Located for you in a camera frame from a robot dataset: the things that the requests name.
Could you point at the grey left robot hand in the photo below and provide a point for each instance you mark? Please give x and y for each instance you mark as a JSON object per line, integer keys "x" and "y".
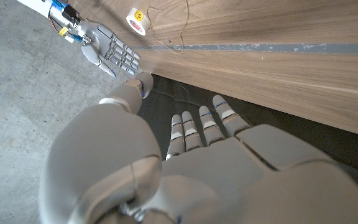
{"x": 213, "y": 186}

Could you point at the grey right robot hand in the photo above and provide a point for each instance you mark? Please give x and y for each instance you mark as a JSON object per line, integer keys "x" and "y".
{"x": 101, "y": 37}

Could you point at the jute twine strand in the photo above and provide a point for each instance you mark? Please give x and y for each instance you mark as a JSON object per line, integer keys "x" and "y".
{"x": 187, "y": 12}

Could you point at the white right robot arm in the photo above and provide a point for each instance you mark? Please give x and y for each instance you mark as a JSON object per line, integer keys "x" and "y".
{"x": 39, "y": 4}

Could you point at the white tape roll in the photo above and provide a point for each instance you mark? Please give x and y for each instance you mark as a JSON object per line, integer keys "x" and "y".
{"x": 137, "y": 21}

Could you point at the grey tape marking strip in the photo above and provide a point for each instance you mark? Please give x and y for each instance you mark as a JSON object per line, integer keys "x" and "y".
{"x": 259, "y": 47}

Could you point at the black backdrop curtain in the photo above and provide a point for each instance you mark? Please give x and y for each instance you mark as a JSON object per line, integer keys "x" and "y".
{"x": 353, "y": 149}

